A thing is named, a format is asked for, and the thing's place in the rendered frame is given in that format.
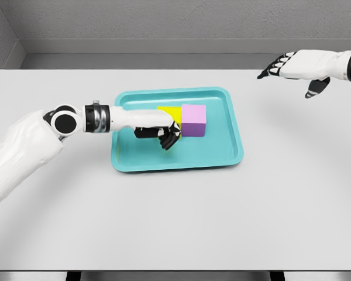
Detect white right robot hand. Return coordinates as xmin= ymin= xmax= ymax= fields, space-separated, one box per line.
xmin=257 ymin=49 xmax=332 ymax=100

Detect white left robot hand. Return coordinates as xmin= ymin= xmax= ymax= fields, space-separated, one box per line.
xmin=131 ymin=109 xmax=183 ymax=152

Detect yellow cube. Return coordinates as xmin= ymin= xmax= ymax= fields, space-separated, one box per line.
xmin=157 ymin=105 xmax=183 ymax=138

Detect pink and purple cube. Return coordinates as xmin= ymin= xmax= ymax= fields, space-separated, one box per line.
xmin=180 ymin=104 xmax=207 ymax=138

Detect teal plastic tray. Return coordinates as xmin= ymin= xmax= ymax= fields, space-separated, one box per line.
xmin=111 ymin=86 xmax=245 ymax=174

